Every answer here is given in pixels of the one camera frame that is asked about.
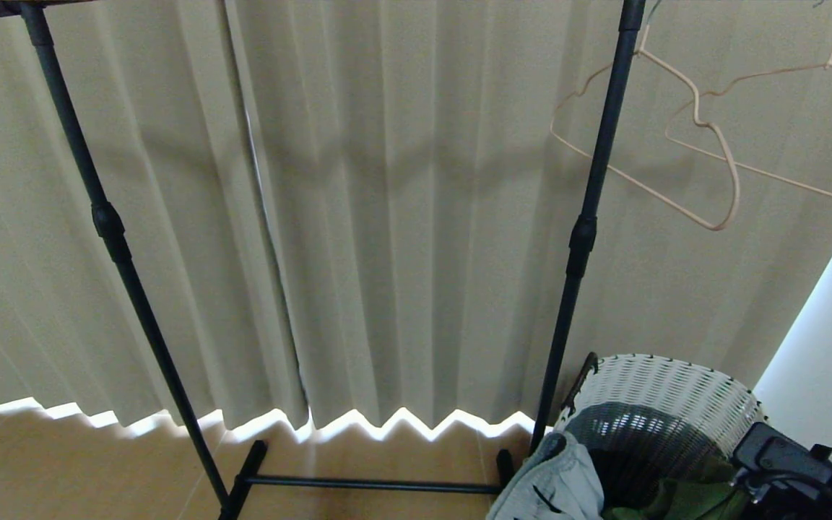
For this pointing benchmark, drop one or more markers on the beige curtain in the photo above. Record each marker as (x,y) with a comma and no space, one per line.
(423,217)

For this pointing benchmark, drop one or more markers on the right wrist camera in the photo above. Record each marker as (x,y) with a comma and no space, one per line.
(777,455)

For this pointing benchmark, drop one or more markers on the pink clothes hanger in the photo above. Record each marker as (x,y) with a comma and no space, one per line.
(784,177)
(647,189)

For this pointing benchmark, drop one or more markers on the white laundry basket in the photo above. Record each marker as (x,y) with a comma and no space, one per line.
(661,390)

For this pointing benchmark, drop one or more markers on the black clothes rack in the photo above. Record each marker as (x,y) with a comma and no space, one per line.
(120,245)

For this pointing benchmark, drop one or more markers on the green long-sleeved shirt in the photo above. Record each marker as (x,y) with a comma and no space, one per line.
(676,502)

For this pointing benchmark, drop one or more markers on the pale grey shorts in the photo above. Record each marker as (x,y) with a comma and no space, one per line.
(553,477)

